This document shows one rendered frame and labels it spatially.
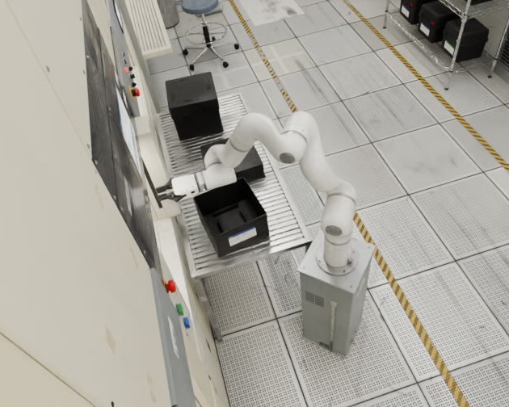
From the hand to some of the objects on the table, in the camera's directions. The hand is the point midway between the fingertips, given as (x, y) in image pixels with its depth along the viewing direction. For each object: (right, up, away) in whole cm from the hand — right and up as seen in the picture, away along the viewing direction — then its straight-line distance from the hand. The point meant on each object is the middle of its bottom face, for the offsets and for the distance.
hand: (161, 193), depth 186 cm
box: (+4, +47, +95) cm, 106 cm away
